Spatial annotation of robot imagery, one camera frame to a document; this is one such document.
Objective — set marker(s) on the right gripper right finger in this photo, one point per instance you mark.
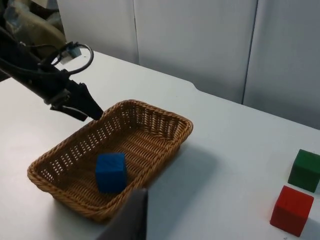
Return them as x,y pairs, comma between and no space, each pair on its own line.
132,220

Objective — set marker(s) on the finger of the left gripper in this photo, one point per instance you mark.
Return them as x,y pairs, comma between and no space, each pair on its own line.
83,100

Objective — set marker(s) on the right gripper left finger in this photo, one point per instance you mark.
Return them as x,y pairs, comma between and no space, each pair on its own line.
71,113

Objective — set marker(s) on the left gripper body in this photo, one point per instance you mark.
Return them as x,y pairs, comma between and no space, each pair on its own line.
53,86

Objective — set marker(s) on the blue cube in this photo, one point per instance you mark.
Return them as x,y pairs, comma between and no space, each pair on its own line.
111,172

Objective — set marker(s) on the pale brown wicker basket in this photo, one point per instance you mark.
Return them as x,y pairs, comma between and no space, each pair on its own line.
150,140

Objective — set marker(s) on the red cube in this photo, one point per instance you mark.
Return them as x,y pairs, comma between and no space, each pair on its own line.
291,212

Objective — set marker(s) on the green cube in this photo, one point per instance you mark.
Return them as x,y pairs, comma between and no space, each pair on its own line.
305,170

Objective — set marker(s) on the beige crumpled cover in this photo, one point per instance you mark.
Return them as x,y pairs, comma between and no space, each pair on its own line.
37,27

